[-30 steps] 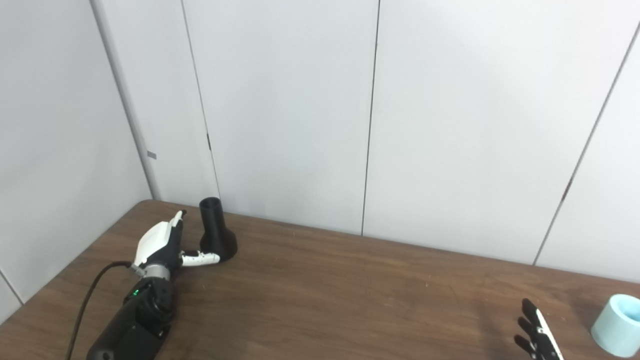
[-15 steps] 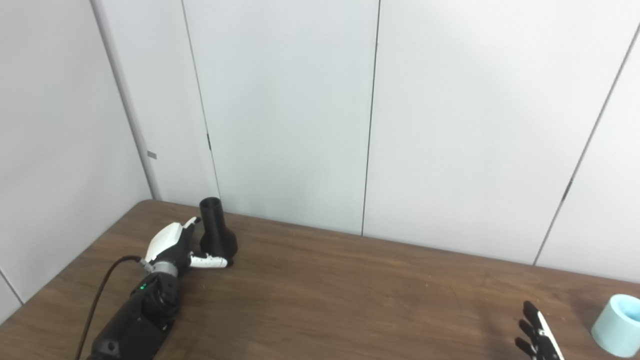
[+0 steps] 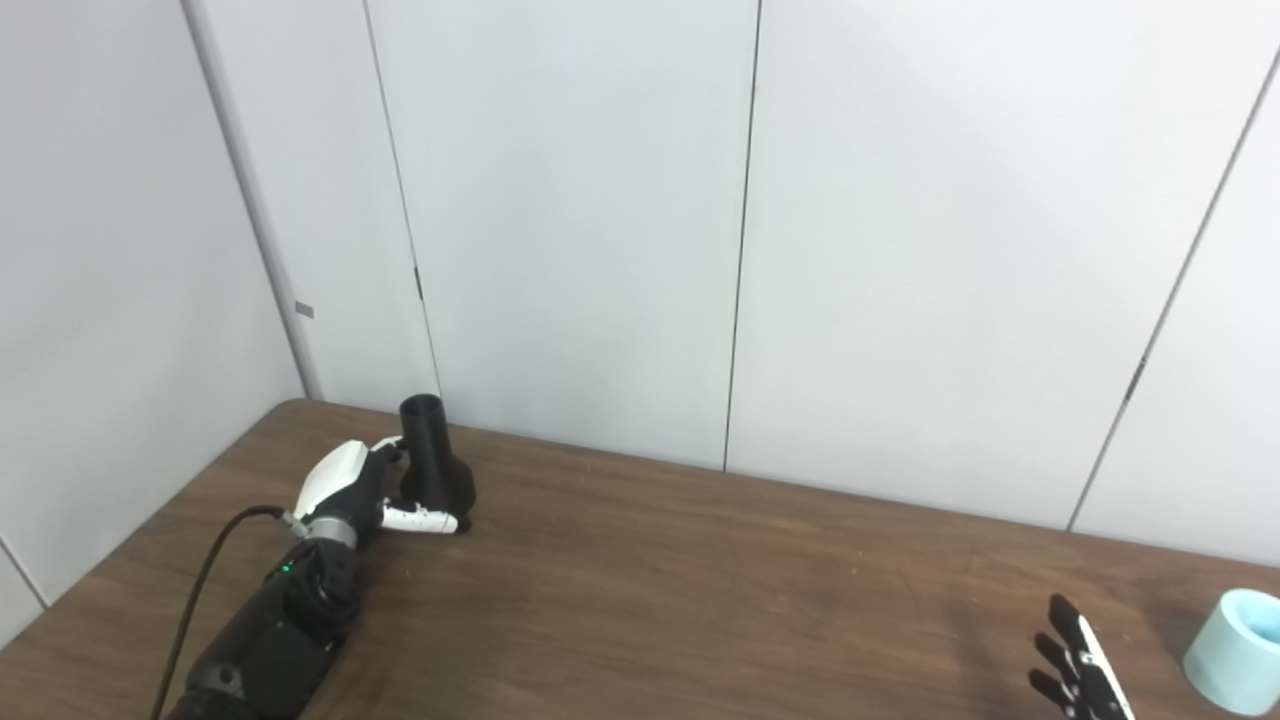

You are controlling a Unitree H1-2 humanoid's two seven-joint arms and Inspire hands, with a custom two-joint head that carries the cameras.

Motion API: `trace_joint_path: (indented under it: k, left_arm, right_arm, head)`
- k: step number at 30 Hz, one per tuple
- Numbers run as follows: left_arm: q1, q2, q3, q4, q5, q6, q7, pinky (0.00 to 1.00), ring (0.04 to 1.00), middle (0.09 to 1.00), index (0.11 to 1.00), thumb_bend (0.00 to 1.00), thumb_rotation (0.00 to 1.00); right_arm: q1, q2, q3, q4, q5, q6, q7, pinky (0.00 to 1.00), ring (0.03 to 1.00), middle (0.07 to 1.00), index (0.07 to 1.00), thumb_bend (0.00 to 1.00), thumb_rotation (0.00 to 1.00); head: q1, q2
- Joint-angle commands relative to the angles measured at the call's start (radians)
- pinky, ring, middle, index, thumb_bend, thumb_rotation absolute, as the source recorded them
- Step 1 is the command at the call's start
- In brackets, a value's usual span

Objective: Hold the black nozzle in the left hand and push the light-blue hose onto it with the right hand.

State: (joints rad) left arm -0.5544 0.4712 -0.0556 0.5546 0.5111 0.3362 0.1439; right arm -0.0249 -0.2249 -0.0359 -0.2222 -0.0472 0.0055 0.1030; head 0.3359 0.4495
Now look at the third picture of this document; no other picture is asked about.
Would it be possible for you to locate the black funnel-shaped nozzle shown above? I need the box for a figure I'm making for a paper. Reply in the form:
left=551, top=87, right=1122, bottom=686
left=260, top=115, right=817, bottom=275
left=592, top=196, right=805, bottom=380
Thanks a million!
left=399, top=394, right=477, bottom=531

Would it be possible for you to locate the light-blue hose cylinder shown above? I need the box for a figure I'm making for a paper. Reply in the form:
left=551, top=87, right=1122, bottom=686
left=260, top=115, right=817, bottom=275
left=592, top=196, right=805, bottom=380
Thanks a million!
left=1183, top=588, right=1280, bottom=716

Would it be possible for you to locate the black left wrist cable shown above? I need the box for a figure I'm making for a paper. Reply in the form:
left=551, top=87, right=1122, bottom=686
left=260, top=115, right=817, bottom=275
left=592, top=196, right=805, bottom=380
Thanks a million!
left=150, top=505, right=306, bottom=720

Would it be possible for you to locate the grey wall post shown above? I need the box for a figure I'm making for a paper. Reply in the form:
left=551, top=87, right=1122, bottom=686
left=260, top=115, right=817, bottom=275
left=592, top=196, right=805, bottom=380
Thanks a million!
left=180, top=0, right=326, bottom=401

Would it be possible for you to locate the white and black right hand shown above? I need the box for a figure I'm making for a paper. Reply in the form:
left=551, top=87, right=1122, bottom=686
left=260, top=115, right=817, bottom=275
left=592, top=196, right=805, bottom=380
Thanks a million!
left=1028, top=593, right=1136, bottom=720

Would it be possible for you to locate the white and black left hand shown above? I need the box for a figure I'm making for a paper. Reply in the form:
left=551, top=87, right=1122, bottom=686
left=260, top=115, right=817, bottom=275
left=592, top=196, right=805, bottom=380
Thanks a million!
left=292, top=436, right=471, bottom=546

